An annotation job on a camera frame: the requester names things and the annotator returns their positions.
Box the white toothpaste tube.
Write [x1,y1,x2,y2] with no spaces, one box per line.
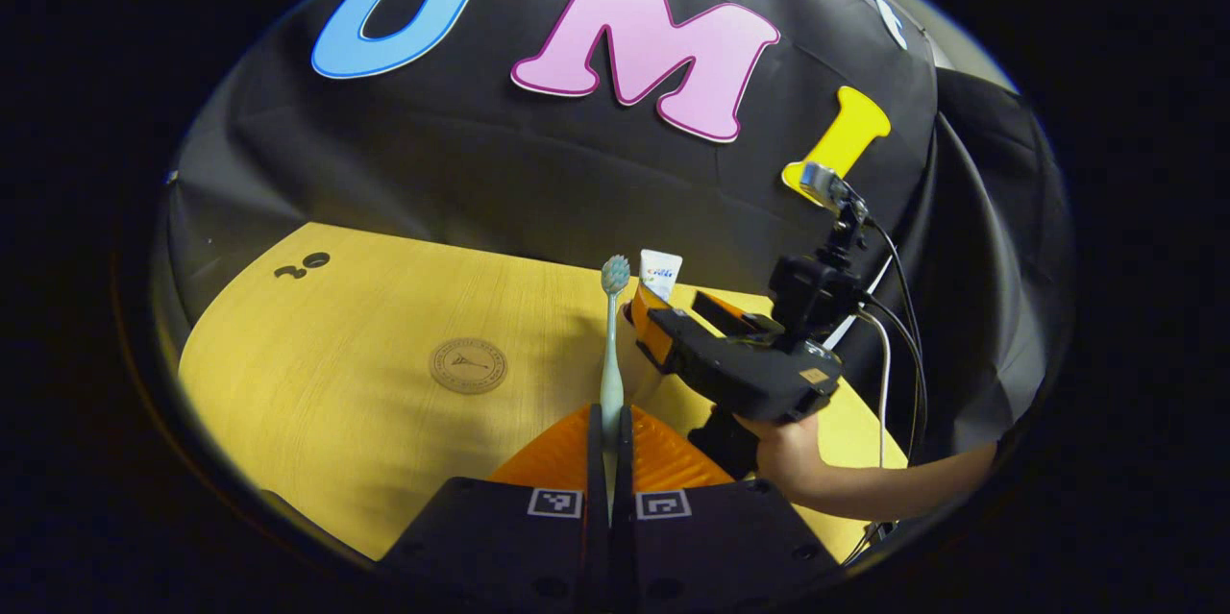
[638,249,684,304]

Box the white cable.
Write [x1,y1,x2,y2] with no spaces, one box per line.
[853,307,895,543]

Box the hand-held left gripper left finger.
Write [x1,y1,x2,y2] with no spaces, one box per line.
[380,403,612,614]

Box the round brown coaster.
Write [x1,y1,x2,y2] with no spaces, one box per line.
[429,337,508,395]

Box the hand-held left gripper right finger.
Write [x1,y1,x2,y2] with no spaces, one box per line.
[613,405,849,614]

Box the pale green toothbrush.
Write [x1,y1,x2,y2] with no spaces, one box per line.
[600,255,632,524]

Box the black backdrop cloth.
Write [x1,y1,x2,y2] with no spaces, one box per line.
[163,0,1072,461]

